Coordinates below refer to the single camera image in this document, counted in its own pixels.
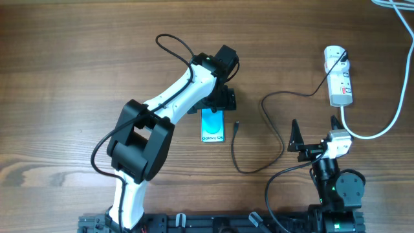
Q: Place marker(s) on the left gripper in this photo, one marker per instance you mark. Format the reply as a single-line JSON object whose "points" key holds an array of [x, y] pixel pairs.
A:
{"points": [[226, 100]]}

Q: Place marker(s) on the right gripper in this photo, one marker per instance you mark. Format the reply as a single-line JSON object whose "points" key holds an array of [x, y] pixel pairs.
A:
{"points": [[297, 144]]}

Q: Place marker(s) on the teal screen smartphone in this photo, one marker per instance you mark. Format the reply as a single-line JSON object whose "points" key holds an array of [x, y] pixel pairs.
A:
{"points": [[212, 126]]}

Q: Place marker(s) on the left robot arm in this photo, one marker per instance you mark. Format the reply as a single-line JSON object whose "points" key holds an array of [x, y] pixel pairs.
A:
{"points": [[140, 142]]}

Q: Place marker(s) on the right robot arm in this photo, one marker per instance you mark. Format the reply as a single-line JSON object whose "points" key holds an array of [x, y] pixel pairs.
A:
{"points": [[340, 191]]}

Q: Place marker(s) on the white power strip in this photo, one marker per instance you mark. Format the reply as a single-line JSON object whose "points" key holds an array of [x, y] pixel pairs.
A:
{"points": [[337, 67]]}

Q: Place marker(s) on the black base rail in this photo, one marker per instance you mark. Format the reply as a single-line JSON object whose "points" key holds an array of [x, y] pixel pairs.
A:
{"points": [[293, 222]]}

